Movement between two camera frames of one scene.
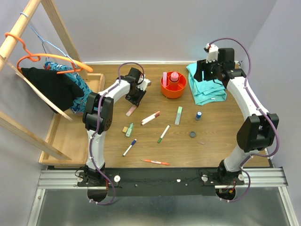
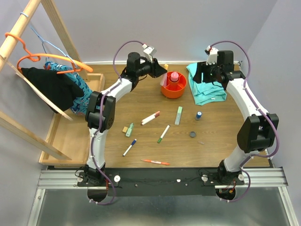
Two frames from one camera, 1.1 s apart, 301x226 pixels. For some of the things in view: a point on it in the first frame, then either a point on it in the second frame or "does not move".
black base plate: (159, 181) does not move
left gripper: (136, 101) -> (156, 70)
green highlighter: (178, 116) does not move
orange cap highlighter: (130, 111) -> (163, 78)
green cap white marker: (164, 133) does not move
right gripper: (201, 65) does not move
